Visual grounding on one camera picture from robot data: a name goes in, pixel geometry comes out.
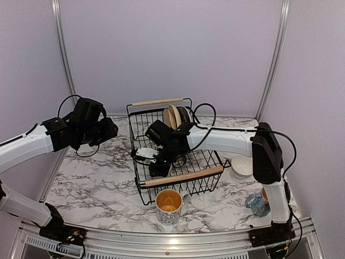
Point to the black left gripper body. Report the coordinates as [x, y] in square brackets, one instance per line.
[95, 136]

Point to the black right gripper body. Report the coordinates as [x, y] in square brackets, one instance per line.
[170, 156]

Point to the black wire dish rack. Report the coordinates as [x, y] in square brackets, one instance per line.
[196, 171]

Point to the plain cream yellow plate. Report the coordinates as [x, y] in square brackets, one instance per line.
[176, 116]

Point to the cream gold rimmed plate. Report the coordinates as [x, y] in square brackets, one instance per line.
[168, 118]

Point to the grey reindeer plate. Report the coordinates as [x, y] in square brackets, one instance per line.
[184, 114]

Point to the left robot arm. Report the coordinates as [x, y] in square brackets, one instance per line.
[87, 124]

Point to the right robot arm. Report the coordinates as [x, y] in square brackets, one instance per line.
[257, 147]

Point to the patterned mug yellow inside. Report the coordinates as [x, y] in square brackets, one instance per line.
[169, 204]

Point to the blue mug yellow inside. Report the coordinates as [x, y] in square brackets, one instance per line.
[258, 203]

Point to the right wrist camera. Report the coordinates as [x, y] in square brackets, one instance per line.
[143, 154]

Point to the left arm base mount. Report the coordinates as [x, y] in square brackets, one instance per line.
[65, 235]

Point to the left aluminium frame post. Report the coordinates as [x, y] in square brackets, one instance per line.
[62, 46]

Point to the aluminium frame post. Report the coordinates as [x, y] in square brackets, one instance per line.
[62, 46]
[277, 51]

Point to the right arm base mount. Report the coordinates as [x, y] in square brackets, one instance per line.
[270, 235]

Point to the front aluminium rail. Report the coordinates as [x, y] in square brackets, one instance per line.
[100, 243]

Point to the right aluminium frame post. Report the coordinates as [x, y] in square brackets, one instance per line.
[277, 51]

